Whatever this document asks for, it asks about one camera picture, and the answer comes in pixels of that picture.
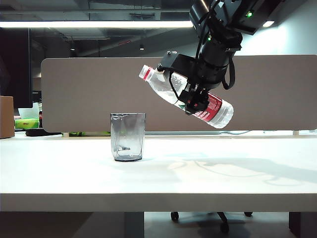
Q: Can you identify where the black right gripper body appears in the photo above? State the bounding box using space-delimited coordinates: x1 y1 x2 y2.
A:
195 41 231 90

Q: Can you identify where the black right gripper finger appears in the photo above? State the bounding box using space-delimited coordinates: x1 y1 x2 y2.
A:
197 86 211 110
178 89 199 116

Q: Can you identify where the clear red-label water bottle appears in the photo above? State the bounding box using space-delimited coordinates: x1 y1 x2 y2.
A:
138 64 234 129

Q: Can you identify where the grey transparent faceted cup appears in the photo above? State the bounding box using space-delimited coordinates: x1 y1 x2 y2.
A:
110 113 147 163

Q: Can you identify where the brown desk divider panel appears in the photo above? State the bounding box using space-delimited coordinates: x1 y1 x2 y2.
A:
41 55 317 133

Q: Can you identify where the green flat item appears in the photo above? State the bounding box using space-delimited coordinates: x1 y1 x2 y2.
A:
68 131 111 137

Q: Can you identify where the black office chair base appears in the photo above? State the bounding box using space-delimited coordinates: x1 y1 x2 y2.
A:
169 211 254 234

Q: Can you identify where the long ceiling light strip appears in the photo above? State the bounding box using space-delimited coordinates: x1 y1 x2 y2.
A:
0 20 275 29

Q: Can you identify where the grey table leg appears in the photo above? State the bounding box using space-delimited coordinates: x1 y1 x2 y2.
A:
288 211 317 238
123 211 145 238

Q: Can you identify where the flat black object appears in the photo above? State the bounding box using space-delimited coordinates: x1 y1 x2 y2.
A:
25 128 62 137

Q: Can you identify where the green tissue box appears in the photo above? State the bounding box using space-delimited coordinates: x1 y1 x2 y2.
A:
14 103 40 130

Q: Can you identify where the brown cardboard box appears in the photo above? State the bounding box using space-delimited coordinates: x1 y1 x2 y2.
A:
0 95 15 139

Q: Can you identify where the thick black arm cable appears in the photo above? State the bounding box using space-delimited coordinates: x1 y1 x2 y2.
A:
221 51 236 91

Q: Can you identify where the thin black camera cable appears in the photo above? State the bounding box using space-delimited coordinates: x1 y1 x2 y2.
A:
168 70 189 105

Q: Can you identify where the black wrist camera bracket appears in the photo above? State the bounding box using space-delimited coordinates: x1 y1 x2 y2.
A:
157 51 200 83

